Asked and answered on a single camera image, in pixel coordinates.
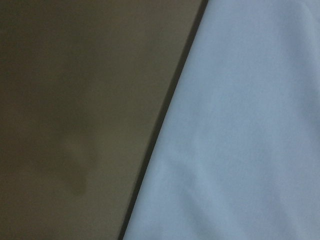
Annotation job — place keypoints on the light blue t-shirt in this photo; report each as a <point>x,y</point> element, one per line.
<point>238,154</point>

